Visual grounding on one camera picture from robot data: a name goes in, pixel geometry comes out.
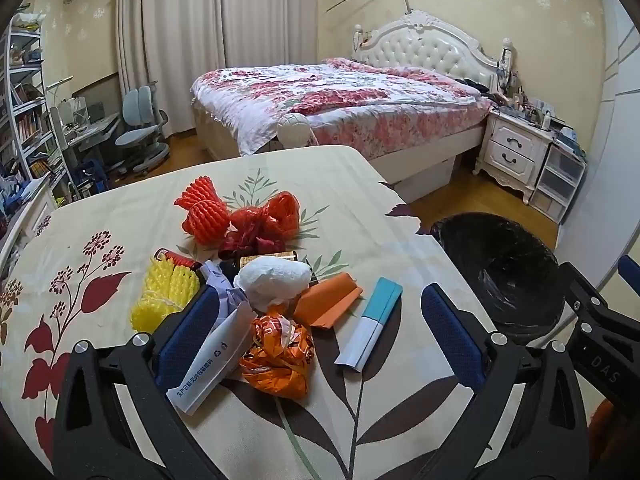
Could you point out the white low cabinet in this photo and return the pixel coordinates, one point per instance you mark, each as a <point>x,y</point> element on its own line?
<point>30,215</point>

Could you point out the white bookshelf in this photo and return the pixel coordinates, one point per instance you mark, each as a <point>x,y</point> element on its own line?
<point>22,35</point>

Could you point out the white sliding wardrobe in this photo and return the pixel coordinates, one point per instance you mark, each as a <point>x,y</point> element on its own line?
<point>620,110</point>

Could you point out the beige curtain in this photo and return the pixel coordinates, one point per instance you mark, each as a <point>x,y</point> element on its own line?
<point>170,35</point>
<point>270,10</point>

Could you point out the black lined waste bin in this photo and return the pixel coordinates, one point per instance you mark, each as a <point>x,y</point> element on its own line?
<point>500,260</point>

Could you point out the white storage box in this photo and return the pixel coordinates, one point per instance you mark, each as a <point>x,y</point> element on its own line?
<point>430,180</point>

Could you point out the white round bed footpost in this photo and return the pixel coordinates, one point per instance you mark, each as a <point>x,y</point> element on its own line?
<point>295,130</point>

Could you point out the dark red crumpled wrapper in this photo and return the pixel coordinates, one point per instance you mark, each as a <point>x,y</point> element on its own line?
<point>250,245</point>

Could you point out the orange snack wrapper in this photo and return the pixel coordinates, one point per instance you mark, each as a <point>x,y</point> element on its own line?
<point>275,360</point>

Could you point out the red plastic bag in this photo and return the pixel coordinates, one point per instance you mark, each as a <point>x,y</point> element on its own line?
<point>272,215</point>

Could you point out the white bed frame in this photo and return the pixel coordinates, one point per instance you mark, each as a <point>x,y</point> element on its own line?
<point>425,165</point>

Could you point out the dark cloth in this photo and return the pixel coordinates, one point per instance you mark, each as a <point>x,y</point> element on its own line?
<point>477,86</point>

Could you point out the gold labelled dark bottle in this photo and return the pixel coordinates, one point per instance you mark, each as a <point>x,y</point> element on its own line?
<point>267,259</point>

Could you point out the white tufted headboard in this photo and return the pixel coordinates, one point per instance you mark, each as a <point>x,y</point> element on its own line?
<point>425,45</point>

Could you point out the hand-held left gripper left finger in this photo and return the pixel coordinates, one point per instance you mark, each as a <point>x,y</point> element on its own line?
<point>190,330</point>

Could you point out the orange-red foam fruit net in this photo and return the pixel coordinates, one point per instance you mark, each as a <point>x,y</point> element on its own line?
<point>202,210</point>

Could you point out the white desk lamp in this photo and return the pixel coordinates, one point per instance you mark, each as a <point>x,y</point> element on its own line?
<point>62,87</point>

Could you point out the orange paper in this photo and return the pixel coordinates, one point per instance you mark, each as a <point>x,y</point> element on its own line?
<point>327,302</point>

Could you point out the grey study desk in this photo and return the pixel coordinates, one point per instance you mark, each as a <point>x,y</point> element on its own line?
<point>95,127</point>

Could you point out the white carved nightstand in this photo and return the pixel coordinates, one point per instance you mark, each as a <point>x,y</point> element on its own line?
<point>510,150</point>

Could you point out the rows of colourful books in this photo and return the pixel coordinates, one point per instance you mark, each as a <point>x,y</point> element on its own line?
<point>27,125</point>

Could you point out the yellow foam fruit net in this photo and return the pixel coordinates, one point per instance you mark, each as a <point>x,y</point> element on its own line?
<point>162,295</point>

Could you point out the teal and white box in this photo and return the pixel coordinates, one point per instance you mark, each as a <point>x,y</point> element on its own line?
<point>372,320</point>

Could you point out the person's right forearm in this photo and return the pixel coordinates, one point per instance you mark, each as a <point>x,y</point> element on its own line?
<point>605,430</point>

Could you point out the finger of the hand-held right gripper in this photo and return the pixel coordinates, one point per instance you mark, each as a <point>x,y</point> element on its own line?
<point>631,267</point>
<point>585,292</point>

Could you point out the floral cream tablecloth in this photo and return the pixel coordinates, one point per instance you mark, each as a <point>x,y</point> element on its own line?
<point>310,180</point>

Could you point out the white printed packet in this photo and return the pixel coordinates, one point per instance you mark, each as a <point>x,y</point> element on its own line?
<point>215,360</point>

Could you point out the blue-grey ergonomic chair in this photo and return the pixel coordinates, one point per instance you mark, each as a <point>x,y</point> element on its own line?
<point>137,105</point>

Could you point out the cluster of toiletry bottles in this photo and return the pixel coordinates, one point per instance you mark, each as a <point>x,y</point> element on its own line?
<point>520,100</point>

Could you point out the red cylindrical tube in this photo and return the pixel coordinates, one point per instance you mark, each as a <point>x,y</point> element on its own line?
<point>175,259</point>

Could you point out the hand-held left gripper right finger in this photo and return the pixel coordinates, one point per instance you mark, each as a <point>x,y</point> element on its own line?
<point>452,335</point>

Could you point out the pink floral quilt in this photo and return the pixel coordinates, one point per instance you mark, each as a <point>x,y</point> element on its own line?
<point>340,95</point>

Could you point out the clear plastic drawer unit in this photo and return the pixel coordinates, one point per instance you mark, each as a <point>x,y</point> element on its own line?
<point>557,185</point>

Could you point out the stacked papers and boxes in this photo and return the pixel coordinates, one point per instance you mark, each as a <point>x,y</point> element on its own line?
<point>567,140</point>

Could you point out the white paper wad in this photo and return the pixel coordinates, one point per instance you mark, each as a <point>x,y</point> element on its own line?
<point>272,280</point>

